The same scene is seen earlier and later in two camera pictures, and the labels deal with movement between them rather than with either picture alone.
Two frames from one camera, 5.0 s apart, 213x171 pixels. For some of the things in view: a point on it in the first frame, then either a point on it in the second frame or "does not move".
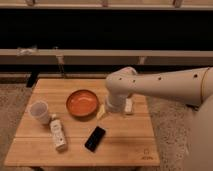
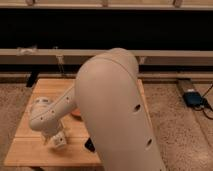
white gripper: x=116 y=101 to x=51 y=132
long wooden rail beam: x=106 y=57 does not move
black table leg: x=32 y=79 does not move
